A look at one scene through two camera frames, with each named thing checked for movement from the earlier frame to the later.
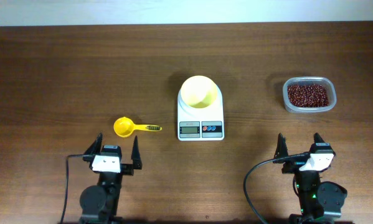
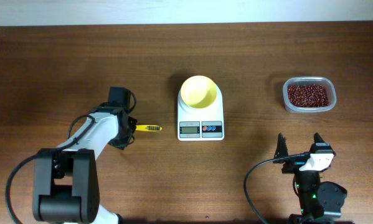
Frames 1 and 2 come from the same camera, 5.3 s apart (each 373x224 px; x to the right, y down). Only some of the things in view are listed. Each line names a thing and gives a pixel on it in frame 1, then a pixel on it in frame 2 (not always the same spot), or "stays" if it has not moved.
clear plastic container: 307,94 stays
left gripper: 136,159 → 118,144
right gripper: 281,150 stays
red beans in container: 307,96 stays
